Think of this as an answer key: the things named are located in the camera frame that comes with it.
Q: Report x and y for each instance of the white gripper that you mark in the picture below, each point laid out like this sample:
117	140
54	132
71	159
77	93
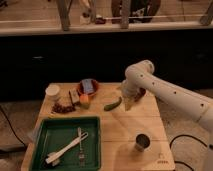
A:
128	91

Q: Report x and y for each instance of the green pepper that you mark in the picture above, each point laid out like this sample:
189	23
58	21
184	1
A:
113	105

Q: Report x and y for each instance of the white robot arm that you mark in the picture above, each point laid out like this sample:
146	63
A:
198	107

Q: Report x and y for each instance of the dark red bowl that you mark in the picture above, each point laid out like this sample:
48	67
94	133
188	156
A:
140	94

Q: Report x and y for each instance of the wooden table board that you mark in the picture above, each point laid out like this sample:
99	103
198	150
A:
119	129

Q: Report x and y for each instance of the metal cup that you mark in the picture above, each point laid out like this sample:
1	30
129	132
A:
142	142

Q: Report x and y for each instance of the blue sponge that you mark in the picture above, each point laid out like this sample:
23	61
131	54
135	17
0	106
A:
87	86

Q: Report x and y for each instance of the brown white block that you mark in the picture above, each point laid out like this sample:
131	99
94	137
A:
74	96

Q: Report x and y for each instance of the green plastic tray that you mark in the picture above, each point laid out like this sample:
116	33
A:
56	133

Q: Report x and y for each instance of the metal fork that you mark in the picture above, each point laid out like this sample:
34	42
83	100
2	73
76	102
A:
81	153

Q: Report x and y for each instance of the white cup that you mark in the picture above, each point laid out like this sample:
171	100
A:
52	92

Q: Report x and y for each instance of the white plastic spatula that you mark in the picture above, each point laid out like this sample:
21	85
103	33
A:
56	155

